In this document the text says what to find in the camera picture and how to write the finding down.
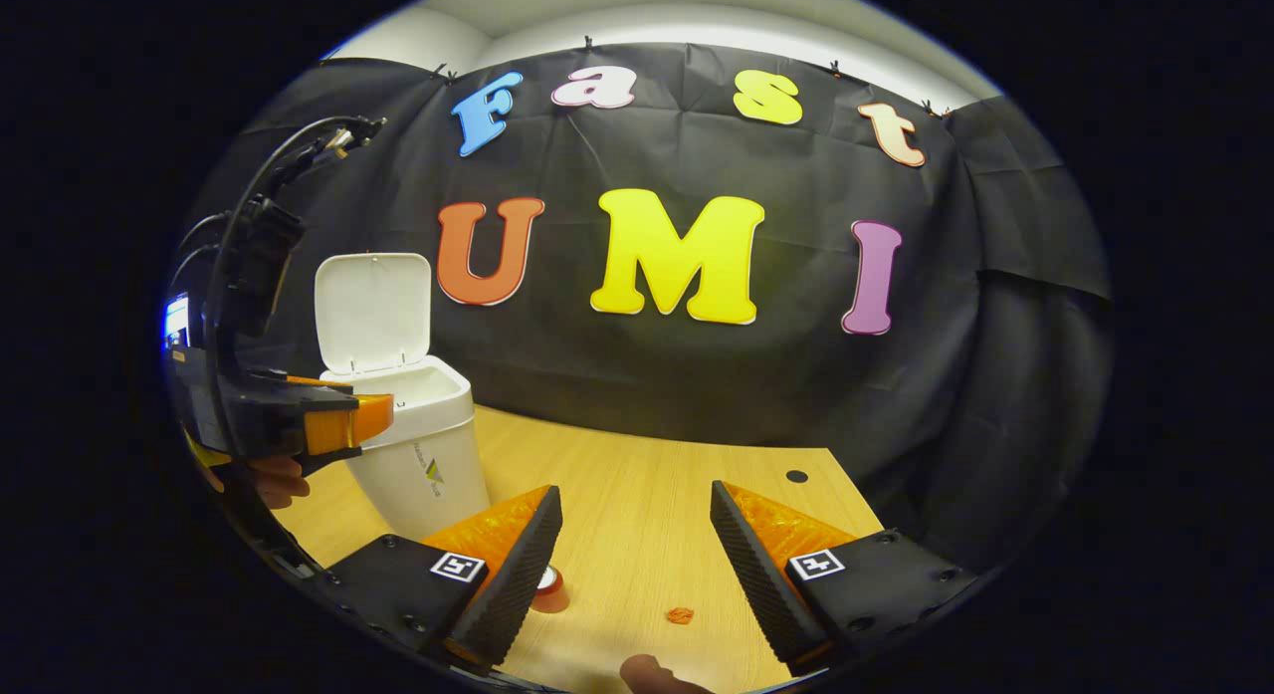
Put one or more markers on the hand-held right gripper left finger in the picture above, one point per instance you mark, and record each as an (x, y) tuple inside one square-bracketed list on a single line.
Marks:
[(518, 584)]

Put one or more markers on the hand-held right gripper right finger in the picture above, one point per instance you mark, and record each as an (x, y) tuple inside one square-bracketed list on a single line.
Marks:
[(761, 584)]

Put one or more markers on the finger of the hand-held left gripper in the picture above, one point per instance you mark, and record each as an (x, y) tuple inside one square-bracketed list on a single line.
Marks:
[(318, 387), (343, 425)]

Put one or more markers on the red pop can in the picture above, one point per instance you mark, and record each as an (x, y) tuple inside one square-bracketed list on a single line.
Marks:
[(550, 589)]

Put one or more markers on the small orange paper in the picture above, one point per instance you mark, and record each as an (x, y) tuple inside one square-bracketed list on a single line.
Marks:
[(680, 614)]

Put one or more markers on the white desktop garbage bin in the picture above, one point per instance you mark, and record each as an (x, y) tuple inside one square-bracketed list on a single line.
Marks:
[(418, 475)]

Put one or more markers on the wooden desktop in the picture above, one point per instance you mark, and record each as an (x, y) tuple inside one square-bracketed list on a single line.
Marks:
[(637, 515)]

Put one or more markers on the black backdrop cloth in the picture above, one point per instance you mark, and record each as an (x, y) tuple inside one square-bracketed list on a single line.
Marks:
[(697, 395)]

